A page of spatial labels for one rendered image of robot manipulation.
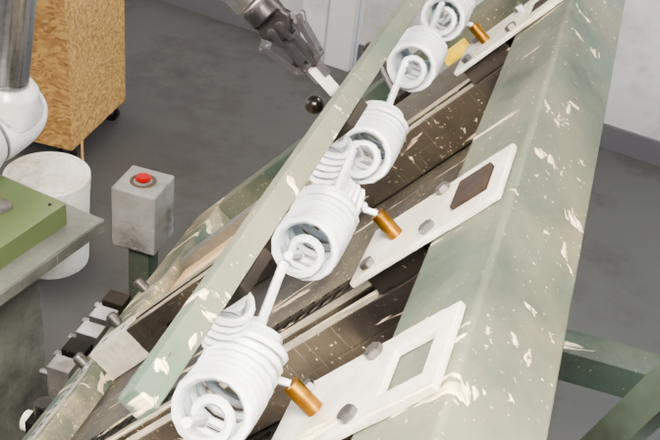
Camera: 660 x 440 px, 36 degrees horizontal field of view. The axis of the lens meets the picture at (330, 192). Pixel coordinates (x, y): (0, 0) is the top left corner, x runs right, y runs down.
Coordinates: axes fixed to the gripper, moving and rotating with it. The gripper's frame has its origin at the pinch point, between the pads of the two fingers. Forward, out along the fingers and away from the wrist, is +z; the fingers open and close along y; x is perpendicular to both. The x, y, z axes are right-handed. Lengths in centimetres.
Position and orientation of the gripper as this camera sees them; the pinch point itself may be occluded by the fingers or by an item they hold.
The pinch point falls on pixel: (323, 79)
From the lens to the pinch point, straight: 204.0
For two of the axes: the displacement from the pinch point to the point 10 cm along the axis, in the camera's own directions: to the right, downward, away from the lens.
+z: 6.6, 7.2, 2.0
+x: -3.0, 5.0, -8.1
